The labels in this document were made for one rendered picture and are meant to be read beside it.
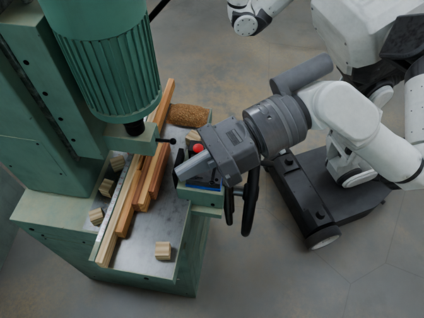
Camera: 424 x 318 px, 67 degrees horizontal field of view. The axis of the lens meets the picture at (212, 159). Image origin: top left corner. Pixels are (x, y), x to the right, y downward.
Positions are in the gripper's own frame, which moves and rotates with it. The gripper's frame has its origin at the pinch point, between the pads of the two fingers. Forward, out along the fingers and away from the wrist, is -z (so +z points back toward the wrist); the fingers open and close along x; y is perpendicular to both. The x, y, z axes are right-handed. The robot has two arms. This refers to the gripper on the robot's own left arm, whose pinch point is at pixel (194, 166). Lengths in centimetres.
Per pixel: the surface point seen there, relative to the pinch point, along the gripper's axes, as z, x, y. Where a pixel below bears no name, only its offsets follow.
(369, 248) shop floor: 65, 17, -148
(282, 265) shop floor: 18, 27, -136
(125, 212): -22.6, 23.2, -30.4
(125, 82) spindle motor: -4.3, 23.8, 4.5
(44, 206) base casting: -49, 45, -35
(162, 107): -1, 56, -29
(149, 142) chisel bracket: -7.7, 31.3, -18.9
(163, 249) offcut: -16.9, 9.9, -34.5
